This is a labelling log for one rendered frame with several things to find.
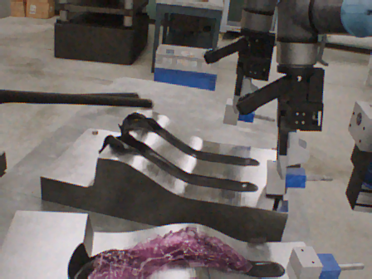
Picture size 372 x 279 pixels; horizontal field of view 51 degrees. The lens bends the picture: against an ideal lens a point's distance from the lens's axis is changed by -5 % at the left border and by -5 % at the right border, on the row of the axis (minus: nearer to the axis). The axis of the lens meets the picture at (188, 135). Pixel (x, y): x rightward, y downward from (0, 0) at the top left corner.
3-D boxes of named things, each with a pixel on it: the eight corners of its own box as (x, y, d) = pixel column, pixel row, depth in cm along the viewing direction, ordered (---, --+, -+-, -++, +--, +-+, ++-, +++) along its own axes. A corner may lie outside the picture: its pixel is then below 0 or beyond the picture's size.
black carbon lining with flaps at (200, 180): (258, 166, 94) (266, 129, 90) (255, 205, 80) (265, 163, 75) (114, 139, 98) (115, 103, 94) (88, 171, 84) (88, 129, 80)
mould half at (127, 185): (277, 183, 102) (289, 135, 96) (278, 250, 78) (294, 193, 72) (88, 147, 108) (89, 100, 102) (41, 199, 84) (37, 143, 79)
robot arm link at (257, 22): (241, 12, 92) (243, 7, 100) (238, 31, 94) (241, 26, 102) (273, 17, 91) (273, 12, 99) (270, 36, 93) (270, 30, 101)
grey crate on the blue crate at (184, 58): (216, 64, 423) (218, 50, 417) (217, 75, 386) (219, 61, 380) (158, 57, 423) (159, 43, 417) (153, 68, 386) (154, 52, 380)
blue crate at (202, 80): (213, 83, 433) (217, 63, 423) (213, 96, 395) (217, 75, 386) (156, 76, 433) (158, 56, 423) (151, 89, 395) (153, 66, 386)
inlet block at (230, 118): (272, 124, 109) (276, 106, 107) (272, 132, 104) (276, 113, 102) (224, 116, 110) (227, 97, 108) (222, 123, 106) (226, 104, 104)
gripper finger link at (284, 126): (287, 156, 72) (290, 107, 72) (278, 155, 73) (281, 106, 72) (286, 154, 77) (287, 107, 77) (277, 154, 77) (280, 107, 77)
